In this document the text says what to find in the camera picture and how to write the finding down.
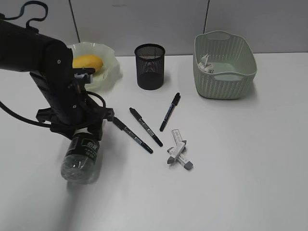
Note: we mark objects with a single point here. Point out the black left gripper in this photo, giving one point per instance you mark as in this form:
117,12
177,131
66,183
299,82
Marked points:
71,106

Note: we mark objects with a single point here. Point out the grey white eraser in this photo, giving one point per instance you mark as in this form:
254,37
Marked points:
186,164
174,152

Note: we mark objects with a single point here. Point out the clear water bottle green label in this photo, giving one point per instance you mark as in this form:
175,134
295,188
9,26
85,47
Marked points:
79,161

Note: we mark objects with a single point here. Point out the grey white eraser lower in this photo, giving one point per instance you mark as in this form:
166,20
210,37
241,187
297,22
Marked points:
186,164

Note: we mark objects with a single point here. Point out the grey white eraser upper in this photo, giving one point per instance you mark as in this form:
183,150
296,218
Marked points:
174,152

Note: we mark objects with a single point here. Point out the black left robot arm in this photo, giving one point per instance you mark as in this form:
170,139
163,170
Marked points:
49,62

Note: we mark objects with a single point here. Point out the pale green wavy glass plate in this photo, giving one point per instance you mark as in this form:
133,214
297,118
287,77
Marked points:
110,73

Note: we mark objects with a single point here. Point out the pale green woven plastic basket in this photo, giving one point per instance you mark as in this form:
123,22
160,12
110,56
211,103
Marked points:
234,65

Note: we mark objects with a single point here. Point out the black mesh pen holder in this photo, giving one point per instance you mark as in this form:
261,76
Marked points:
150,60

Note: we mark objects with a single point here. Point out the waste paper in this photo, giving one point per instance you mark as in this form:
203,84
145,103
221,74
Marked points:
205,66

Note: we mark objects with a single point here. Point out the black marker pen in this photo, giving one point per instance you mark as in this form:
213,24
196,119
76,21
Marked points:
139,118
174,103
128,131

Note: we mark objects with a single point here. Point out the yellow mango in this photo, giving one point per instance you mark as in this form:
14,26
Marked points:
88,61

